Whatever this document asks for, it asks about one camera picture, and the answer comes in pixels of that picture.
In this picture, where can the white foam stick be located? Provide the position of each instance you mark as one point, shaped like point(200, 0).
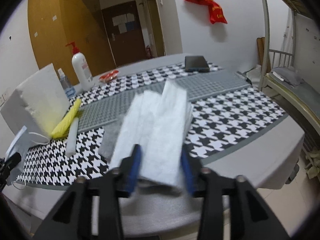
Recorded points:
point(72, 137)

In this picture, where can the white styrofoam box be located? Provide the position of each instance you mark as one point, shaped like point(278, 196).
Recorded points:
point(39, 103)

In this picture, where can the small clear blue bottle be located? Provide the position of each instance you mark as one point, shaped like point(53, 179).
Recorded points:
point(65, 83)

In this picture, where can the metal bunk bed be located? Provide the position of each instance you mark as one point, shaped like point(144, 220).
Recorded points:
point(301, 54)

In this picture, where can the red fire extinguisher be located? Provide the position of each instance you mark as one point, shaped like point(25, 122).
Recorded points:
point(148, 52)

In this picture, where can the grey pillow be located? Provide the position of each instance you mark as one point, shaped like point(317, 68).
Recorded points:
point(287, 75)

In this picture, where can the dark brown door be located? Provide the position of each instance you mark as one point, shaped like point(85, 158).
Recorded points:
point(124, 33)

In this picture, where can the yellow foam net sleeve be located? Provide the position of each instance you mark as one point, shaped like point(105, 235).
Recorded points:
point(60, 130)

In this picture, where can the black smartphone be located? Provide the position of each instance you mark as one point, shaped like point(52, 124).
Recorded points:
point(196, 64)

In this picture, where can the wooden wardrobe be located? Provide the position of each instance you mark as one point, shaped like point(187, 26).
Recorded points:
point(54, 24)

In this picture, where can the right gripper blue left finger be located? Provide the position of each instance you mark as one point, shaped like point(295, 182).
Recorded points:
point(130, 167)

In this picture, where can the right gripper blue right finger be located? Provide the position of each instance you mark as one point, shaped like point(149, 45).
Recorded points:
point(191, 169)

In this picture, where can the wooden boards leaning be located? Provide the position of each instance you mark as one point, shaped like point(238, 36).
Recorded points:
point(260, 48)

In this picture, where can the white pump bottle red cap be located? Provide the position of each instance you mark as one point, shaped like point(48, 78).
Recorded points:
point(81, 68)

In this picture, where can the red snack packet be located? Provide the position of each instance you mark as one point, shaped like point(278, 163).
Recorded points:
point(109, 76)

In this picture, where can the white cloth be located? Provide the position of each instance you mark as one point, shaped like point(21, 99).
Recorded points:
point(159, 123)

